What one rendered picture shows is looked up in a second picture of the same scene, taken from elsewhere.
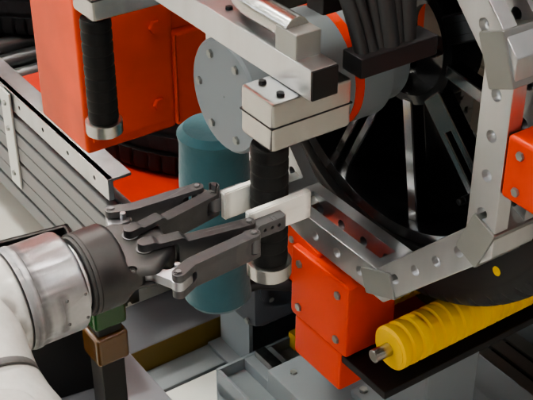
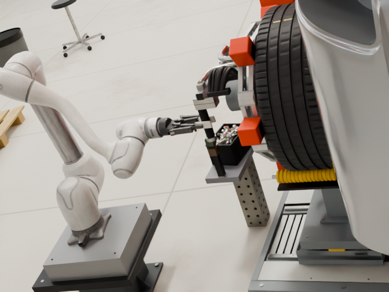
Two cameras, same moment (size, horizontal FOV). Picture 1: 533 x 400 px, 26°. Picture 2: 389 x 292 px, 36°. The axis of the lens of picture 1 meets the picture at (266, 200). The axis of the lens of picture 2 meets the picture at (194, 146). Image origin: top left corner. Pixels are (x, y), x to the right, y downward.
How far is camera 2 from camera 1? 2.00 m
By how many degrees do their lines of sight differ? 55
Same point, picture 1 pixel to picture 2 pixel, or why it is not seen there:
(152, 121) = not seen: hidden behind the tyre
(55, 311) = (149, 131)
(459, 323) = (297, 175)
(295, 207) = (206, 124)
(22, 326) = (143, 132)
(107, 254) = (162, 123)
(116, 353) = (213, 153)
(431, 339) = (287, 177)
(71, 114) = not seen: hidden behind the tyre
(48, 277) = (149, 124)
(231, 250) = (183, 129)
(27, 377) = (132, 140)
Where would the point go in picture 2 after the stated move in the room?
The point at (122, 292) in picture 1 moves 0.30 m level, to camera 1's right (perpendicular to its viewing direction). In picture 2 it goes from (164, 131) to (205, 150)
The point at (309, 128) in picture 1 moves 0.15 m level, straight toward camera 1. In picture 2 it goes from (204, 106) to (172, 124)
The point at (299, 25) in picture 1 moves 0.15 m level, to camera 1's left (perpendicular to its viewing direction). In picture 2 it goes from (200, 83) to (180, 77)
